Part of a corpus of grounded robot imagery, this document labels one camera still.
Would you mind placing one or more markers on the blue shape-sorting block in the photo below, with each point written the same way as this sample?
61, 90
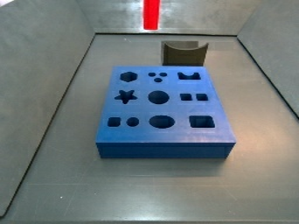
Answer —
161, 113

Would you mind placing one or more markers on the dark curved notch block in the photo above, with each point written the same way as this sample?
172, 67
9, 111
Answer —
183, 53

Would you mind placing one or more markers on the red vertical strip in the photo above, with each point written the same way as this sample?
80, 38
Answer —
150, 12

